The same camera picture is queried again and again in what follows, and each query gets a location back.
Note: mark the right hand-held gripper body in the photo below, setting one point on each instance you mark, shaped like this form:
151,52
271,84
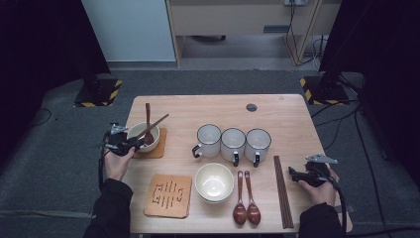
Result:
317,173

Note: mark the cream ceramic bowl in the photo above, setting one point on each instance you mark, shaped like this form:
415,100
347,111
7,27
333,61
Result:
135,130
213,202
214,181

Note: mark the row of wooden chopsticks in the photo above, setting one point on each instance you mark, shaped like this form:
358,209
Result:
283,195

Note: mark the light wooden desk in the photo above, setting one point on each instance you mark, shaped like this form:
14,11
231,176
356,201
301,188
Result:
231,20

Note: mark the square wooden coaster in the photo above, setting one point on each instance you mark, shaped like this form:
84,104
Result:
185,211
162,149

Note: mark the person's left hand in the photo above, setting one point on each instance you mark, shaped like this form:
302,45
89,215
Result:
117,167

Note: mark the black stand with striped base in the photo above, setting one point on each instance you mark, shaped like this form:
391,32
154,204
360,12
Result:
325,92
97,94

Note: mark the red-brown wooden spoon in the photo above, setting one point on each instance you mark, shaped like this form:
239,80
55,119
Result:
253,213
147,115
240,213

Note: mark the person's right hand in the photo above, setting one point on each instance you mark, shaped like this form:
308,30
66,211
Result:
322,195

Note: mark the grey tape piece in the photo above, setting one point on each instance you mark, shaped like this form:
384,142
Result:
350,209

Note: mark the dark curtain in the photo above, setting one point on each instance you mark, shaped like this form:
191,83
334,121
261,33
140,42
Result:
389,66
39,49

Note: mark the white panel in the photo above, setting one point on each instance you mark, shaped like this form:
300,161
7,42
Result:
128,29

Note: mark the white power strip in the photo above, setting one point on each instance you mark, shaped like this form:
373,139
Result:
295,2

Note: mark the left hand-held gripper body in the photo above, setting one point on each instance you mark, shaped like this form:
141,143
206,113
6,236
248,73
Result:
119,143

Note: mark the thin brown chopstick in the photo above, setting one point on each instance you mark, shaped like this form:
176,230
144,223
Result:
160,119

